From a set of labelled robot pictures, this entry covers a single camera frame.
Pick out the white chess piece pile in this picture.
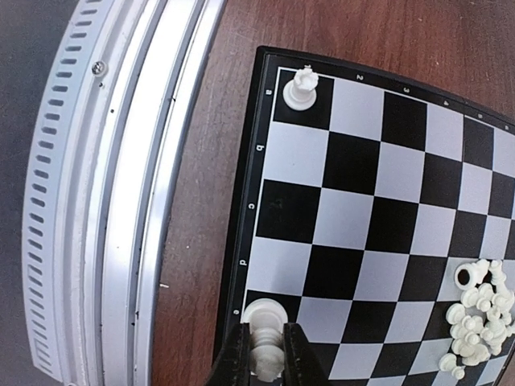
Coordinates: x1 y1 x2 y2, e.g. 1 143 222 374
439 259 514 380

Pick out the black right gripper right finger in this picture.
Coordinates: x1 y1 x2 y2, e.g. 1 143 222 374
282 322 328 386

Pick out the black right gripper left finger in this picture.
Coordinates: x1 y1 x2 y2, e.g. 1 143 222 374
208 323 251 386

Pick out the aluminium front rail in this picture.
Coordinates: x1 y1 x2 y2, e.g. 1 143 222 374
22 1 224 385

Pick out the white chess rook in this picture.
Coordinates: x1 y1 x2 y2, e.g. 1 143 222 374
282 65 319 111

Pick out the black and white chessboard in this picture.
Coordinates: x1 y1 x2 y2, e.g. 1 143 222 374
215 46 514 385

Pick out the white chess king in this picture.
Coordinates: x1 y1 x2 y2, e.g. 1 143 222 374
241 298 288 383

